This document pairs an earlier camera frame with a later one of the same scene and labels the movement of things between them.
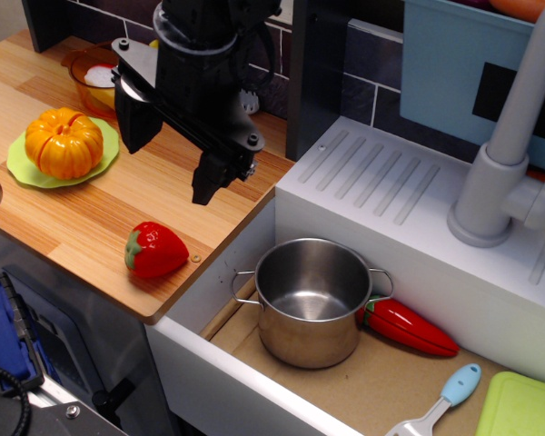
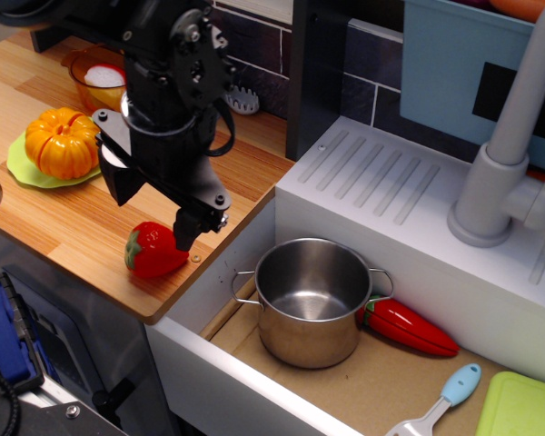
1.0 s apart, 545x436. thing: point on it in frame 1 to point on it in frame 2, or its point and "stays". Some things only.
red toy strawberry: (152, 250) stays
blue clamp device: (4, 347) stays
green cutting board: (517, 405) stays
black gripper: (197, 94) to (178, 167)
